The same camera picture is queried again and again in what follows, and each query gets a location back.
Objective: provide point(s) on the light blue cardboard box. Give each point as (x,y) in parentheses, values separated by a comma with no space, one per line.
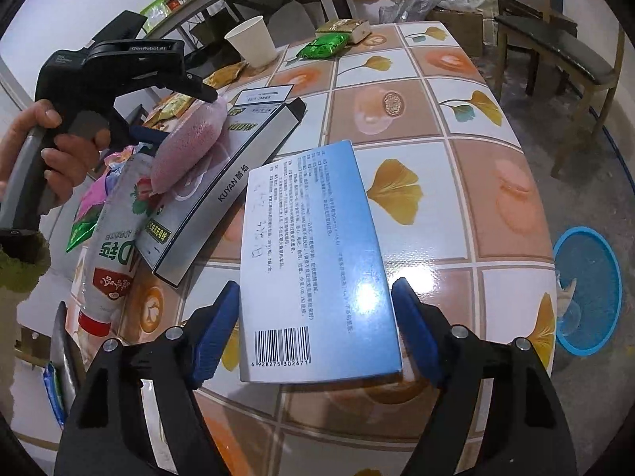
(317,258)

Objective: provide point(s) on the long black silver box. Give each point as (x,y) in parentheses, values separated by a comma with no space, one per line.
(238,178)

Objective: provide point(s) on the dark wooden stool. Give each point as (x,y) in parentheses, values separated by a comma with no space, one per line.
(516,5)

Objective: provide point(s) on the yellow green snack packet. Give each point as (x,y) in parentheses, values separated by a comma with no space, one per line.
(171,106)

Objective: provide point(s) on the white paper cup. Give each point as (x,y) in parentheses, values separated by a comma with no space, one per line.
(253,42)

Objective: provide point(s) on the pink snack packet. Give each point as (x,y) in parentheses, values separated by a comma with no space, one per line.
(92,203)

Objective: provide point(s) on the blue plastic mesh basket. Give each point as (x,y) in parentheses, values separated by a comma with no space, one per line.
(595,277)

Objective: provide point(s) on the green foil snack packet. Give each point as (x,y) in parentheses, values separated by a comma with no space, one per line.
(82,238)

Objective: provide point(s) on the small green foil packet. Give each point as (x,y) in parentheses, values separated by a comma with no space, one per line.
(322,45)

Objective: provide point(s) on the crumpled clear plastic bag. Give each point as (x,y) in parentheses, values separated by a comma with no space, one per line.
(411,5)

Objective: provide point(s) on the wooden chair with black seat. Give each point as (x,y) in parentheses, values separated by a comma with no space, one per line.
(555,44)

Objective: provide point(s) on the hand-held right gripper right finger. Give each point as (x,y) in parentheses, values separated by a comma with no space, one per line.
(419,337)

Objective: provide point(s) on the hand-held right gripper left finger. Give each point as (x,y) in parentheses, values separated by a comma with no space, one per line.
(213,337)

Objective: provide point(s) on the gold foil packet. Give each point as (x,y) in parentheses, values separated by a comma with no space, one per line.
(347,27)

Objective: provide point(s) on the white quilted mattress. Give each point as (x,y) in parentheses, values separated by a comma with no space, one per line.
(585,10)

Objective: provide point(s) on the blue packet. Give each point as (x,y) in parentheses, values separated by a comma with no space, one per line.
(54,396)

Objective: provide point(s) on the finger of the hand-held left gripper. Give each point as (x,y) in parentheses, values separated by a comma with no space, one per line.
(149,135)
(198,88)

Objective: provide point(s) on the pink printed plastic bag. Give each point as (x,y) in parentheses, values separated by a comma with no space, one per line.
(188,144)

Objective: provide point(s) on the white red-capped milk bottle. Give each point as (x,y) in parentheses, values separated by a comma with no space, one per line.
(114,267)

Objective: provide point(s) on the person's left hand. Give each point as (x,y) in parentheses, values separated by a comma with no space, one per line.
(74,163)

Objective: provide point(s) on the green packet with clear window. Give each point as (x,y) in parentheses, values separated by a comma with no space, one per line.
(154,12)

